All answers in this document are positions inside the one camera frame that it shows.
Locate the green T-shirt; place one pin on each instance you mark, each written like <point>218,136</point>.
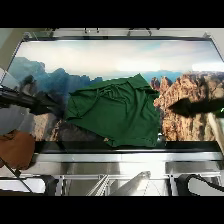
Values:
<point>116,113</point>

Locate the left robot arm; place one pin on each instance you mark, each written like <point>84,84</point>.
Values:
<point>23,98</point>

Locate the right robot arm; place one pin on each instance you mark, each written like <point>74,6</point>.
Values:
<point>193,107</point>

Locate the brown garment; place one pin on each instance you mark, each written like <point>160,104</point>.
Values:
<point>16,148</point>

